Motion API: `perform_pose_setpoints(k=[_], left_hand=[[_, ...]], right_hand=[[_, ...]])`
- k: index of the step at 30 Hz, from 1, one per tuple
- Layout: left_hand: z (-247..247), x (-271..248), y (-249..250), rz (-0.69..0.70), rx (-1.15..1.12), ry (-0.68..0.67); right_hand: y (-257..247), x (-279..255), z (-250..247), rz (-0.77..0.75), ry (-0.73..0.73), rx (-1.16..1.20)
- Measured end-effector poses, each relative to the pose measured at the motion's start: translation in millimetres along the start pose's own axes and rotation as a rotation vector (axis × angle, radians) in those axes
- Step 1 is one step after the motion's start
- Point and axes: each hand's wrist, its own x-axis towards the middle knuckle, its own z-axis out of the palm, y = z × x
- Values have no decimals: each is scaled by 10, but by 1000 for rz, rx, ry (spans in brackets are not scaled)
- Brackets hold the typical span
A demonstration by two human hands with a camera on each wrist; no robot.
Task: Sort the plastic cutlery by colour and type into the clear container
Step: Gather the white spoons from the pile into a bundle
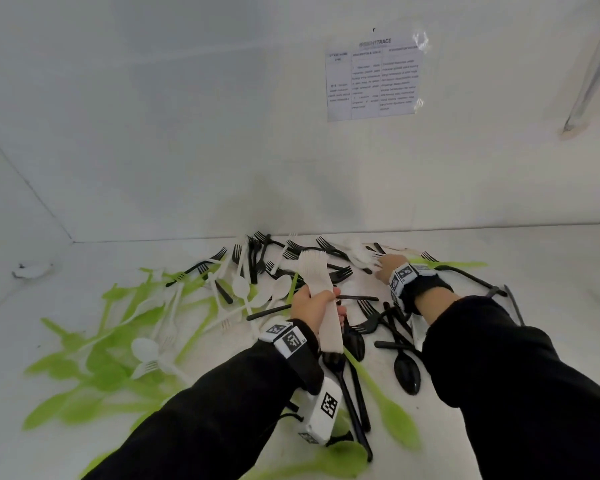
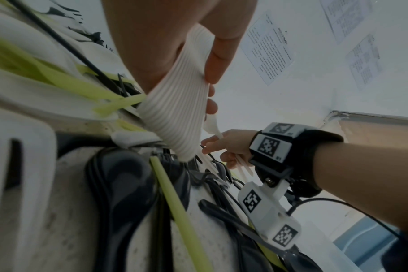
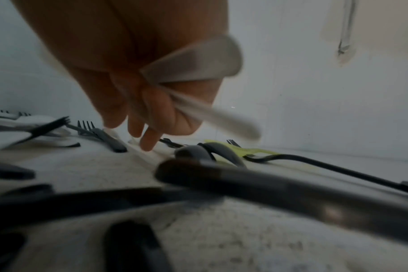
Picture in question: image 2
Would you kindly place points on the person's left hand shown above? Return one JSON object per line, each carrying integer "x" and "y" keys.
{"x": 157, "y": 32}

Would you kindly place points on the pile of black plastic forks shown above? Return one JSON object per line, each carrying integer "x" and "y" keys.
{"x": 123, "y": 186}

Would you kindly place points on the black marker right wrist band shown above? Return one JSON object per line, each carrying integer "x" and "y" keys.
{"x": 308, "y": 159}

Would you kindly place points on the white plastic fork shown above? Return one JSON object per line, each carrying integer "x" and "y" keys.
{"x": 212, "y": 126}

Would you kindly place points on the person's right hand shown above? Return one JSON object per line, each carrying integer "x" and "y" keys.
{"x": 236, "y": 143}

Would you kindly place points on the blue door panel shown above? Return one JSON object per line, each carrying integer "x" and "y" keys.
{"x": 365, "y": 239}

